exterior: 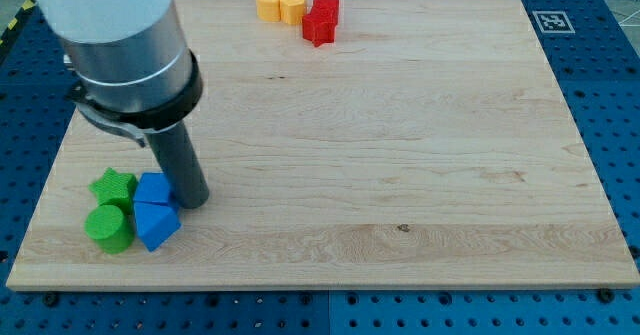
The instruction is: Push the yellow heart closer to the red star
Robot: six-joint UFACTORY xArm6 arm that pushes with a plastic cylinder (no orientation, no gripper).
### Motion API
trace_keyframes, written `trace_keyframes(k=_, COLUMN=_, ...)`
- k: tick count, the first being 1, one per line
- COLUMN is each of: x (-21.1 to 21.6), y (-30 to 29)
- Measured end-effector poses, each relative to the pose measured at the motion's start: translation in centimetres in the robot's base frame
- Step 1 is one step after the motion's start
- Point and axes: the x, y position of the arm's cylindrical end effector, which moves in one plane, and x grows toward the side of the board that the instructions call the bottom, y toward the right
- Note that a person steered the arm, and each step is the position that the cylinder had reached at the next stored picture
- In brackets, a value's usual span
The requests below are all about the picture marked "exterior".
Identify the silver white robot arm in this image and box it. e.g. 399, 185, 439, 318
36, 0, 202, 145

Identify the red star block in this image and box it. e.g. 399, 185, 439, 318
302, 9, 337, 47

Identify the yellow heart block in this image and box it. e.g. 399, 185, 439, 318
255, 0, 281, 22

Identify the green star block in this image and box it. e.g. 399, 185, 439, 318
89, 168, 138, 215

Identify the light wooden board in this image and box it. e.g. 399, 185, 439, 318
7, 0, 639, 292

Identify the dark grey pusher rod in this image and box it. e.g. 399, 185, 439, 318
145, 121, 210, 209

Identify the red cylinder block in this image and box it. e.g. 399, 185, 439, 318
311, 0, 340, 25

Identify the yellow hexagon block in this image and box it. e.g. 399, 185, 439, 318
280, 0, 307, 25

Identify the blue cube block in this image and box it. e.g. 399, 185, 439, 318
133, 172, 179, 210

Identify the blue triangle block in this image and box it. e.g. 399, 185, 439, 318
134, 202, 181, 252

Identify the green cylinder block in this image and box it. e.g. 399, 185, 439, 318
84, 205, 134, 254

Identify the white fiducial marker tag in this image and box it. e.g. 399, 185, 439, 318
532, 10, 575, 34

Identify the yellow black hazard tape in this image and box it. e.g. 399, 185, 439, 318
1, 0, 37, 51

